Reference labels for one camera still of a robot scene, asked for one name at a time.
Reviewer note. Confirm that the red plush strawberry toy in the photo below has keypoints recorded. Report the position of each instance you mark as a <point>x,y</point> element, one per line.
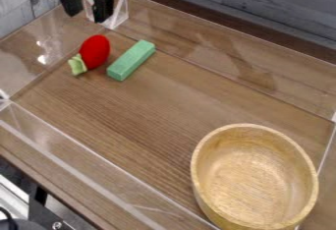
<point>93,55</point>

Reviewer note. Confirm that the green rectangular block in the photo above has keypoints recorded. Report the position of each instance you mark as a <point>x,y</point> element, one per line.
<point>123,67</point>

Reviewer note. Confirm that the clear acrylic tray walls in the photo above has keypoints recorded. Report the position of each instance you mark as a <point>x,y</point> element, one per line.
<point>107,144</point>

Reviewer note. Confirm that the light wooden bowl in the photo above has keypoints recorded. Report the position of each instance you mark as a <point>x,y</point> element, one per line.
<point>254,178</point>

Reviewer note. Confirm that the black metal equipment base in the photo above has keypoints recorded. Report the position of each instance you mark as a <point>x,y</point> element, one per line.
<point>23,211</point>

